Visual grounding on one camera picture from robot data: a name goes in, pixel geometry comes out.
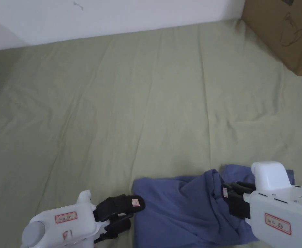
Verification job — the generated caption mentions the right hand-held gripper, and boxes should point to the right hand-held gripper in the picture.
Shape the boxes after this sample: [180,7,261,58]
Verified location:
[222,161,302,248]

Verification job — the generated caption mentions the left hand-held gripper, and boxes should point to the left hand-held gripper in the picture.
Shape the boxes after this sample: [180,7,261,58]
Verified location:
[21,190,146,248]

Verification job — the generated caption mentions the dark blue garment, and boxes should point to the dark blue garment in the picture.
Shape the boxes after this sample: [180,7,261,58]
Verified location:
[132,164,295,245]

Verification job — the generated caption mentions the bed with pale green sheet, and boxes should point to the bed with pale green sheet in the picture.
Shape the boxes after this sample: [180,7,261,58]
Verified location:
[0,18,302,248]

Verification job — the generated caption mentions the brown cardboard carton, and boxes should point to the brown cardboard carton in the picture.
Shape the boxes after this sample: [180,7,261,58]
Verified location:
[241,0,302,77]

